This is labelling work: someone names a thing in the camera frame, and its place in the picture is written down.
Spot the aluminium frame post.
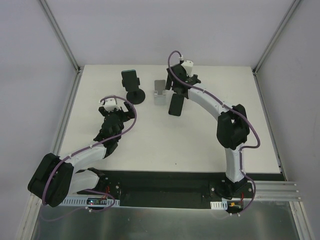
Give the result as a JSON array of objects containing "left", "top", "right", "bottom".
[
  {"left": 37, "top": 0, "right": 81, "bottom": 73},
  {"left": 252, "top": 0, "right": 303, "bottom": 76}
]

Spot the white cable duct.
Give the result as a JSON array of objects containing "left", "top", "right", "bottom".
[
  {"left": 59, "top": 196, "right": 120, "bottom": 208},
  {"left": 210, "top": 199, "right": 228, "bottom": 211}
]

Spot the black round-base phone stand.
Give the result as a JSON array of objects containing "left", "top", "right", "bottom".
[{"left": 126, "top": 78, "right": 146, "bottom": 105}]

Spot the right aluminium frame post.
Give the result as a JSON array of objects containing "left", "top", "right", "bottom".
[{"left": 252, "top": 0, "right": 303, "bottom": 76}]

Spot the teal-edged black smartphone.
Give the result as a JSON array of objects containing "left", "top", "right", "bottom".
[{"left": 121, "top": 69, "right": 139, "bottom": 92}]

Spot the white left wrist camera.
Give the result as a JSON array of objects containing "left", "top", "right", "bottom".
[{"left": 100, "top": 97, "right": 119, "bottom": 112}]

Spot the left white cable duct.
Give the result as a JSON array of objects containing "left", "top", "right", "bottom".
[{"left": 59, "top": 196, "right": 120, "bottom": 208}]

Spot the silver folding phone stand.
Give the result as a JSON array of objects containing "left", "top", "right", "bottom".
[{"left": 153, "top": 79, "right": 166, "bottom": 106}]

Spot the black phone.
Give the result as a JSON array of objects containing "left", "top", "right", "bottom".
[{"left": 168, "top": 93, "right": 185, "bottom": 117}]

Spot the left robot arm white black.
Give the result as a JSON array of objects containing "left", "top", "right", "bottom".
[{"left": 27, "top": 99, "right": 137, "bottom": 207}]

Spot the aluminium rail extrusion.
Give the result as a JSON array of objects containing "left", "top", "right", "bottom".
[{"left": 254, "top": 181, "right": 302, "bottom": 202}]

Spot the right white cable duct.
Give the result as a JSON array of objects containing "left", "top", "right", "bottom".
[{"left": 210, "top": 199, "right": 228, "bottom": 211}]

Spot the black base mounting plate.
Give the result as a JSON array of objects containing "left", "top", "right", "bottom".
[{"left": 74, "top": 169, "right": 256, "bottom": 208}]

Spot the left aluminium frame post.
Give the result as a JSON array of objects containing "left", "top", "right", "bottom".
[{"left": 37, "top": 0, "right": 81, "bottom": 73}]

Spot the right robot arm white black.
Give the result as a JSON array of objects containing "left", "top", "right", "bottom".
[{"left": 165, "top": 62, "right": 250, "bottom": 200}]

